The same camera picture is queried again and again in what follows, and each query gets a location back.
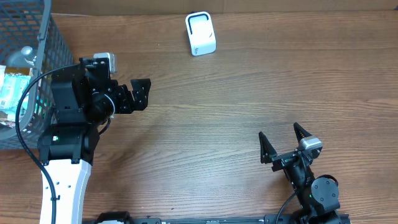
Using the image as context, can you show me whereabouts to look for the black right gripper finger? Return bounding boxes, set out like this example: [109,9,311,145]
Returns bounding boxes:
[259,132,277,164]
[294,123,312,143]

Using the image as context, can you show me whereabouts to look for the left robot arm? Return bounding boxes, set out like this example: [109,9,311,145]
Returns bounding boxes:
[37,57,151,223]

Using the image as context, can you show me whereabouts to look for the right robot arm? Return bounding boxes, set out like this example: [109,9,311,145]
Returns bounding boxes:
[259,123,351,224]

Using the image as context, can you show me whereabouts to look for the white barcode scanner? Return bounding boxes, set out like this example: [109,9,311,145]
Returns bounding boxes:
[185,11,216,57]

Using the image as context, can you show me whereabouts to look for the clear plastic bottle grey cap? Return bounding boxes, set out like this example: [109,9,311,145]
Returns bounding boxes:
[6,46,37,68]

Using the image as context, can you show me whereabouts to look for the dark grey plastic basket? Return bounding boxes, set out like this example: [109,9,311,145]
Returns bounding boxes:
[1,0,73,149]

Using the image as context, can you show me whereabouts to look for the mint green wipes pack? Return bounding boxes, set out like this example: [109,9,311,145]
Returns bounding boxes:
[1,74,31,114]

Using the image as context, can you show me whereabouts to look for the brown patterned snack bag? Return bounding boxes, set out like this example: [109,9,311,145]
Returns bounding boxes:
[1,110,16,128]

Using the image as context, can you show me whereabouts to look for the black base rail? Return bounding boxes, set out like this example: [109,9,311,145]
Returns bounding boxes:
[82,211,352,224]

